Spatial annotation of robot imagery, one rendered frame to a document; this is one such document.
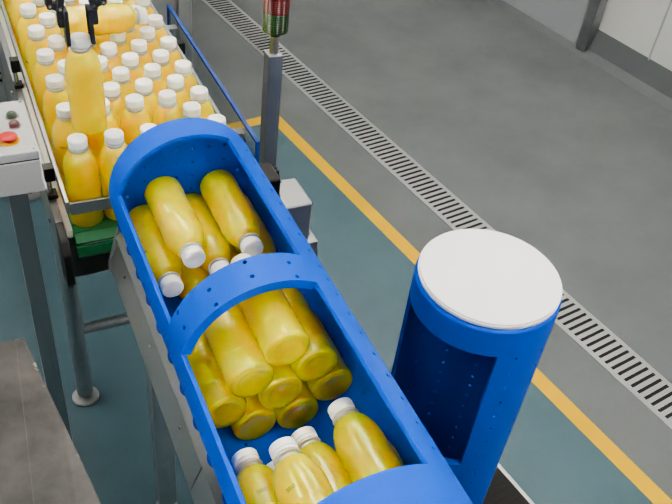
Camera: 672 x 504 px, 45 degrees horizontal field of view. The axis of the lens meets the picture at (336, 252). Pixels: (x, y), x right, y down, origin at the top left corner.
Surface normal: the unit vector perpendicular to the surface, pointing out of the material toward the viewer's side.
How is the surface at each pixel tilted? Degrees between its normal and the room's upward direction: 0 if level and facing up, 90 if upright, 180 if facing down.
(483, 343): 90
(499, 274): 0
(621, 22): 90
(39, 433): 4
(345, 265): 0
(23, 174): 90
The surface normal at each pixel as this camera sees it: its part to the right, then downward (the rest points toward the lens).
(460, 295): 0.11, -0.76
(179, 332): -0.80, -0.12
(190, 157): 0.41, 0.62
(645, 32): -0.84, 0.29
